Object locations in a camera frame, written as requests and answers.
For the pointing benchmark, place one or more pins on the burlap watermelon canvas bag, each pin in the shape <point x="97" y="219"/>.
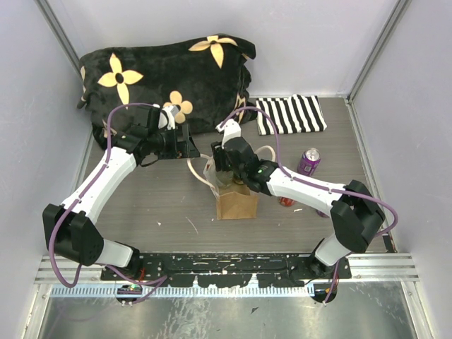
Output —
<point x="236" y="202"/>

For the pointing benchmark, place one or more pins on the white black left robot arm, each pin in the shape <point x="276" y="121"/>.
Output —
<point x="70" y="229"/>

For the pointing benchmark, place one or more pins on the black floral plush blanket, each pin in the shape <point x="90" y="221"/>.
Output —
<point x="205" y="78"/>

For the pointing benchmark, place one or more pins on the black white striped cloth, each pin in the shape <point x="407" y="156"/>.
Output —
<point x="294" y="114"/>

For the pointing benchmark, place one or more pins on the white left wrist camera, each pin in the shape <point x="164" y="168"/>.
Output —
<point x="167" y="117"/>

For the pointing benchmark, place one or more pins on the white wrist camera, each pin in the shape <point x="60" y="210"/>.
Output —
<point x="229" y="129"/>
<point x="167" y="117"/>

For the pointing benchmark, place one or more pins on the aluminium slotted rail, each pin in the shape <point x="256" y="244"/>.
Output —
<point x="248" y="291"/>

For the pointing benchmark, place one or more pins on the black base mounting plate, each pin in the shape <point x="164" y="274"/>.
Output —
<point x="229" y="270"/>

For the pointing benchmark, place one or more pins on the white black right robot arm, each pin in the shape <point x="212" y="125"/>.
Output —
<point x="354" y="213"/>

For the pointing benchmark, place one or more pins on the purple fanta can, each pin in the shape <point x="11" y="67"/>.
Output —
<point x="322" y="214"/>
<point x="309" y="161"/>

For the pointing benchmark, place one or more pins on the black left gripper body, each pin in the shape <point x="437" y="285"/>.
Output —
<point x="172" y="148"/>

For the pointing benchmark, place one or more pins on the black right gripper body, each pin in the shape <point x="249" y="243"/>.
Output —
<point x="222" y="161"/>

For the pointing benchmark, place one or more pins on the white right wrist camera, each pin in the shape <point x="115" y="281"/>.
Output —
<point x="229" y="129"/>

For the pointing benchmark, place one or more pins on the red Coke can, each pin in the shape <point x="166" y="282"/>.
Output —
<point x="287" y="202"/>

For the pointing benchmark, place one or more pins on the clear glass Chang bottle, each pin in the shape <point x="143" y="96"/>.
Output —
<point x="224" y="179"/>

